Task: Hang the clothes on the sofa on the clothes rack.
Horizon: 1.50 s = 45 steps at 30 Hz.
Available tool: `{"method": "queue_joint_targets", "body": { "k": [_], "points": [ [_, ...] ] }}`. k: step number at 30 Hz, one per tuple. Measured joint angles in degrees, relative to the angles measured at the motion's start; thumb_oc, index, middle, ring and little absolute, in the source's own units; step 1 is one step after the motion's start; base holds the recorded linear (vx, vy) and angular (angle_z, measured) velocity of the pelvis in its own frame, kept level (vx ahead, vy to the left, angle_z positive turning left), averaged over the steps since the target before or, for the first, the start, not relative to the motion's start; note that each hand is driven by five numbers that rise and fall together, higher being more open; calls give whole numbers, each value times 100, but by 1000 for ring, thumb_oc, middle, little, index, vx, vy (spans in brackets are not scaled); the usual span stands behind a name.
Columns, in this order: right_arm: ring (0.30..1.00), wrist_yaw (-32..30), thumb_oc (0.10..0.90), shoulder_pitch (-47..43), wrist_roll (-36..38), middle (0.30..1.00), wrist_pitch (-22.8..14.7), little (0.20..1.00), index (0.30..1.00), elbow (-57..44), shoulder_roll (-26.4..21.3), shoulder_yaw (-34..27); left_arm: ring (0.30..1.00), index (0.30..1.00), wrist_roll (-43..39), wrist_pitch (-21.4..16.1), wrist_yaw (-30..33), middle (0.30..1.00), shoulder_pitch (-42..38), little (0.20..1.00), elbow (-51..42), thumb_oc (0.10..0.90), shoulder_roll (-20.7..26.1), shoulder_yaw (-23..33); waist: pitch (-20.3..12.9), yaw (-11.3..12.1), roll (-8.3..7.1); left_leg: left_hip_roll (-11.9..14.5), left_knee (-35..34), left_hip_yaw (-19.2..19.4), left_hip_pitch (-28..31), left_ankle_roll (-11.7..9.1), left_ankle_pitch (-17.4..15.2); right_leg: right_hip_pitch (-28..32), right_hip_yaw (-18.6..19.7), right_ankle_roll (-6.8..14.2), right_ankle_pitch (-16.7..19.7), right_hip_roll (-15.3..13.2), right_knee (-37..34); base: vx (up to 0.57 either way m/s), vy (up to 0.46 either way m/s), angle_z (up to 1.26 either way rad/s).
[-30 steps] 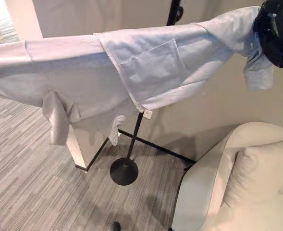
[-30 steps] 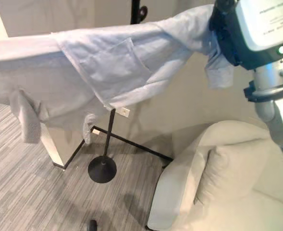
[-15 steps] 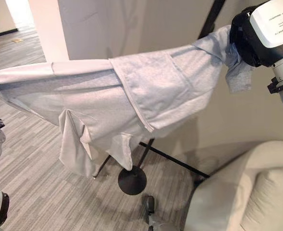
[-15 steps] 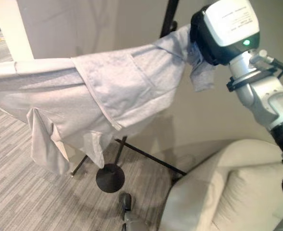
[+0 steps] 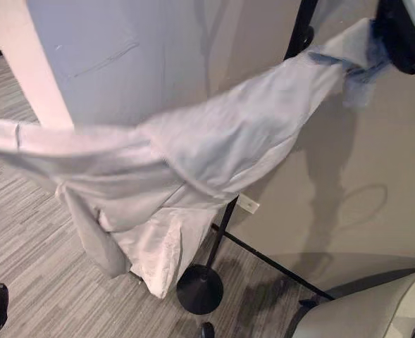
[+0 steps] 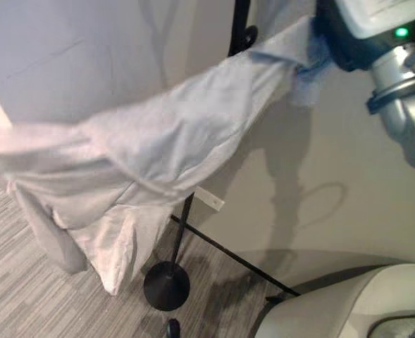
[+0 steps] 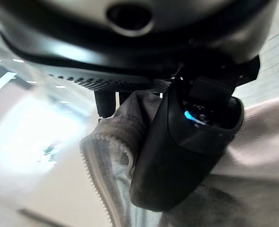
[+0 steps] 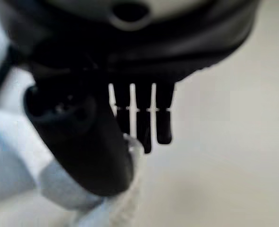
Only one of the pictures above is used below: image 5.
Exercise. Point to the small black round foot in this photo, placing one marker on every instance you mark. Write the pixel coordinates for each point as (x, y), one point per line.
(207, 330)

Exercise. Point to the black clothes rack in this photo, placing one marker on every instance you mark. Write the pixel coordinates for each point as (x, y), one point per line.
(200, 289)

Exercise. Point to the light blue shirt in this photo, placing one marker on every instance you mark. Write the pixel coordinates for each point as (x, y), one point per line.
(210, 151)

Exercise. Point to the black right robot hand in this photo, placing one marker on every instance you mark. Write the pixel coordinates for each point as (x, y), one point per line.
(401, 38)

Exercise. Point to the white wall outlet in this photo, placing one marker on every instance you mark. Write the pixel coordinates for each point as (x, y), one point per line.
(248, 204)

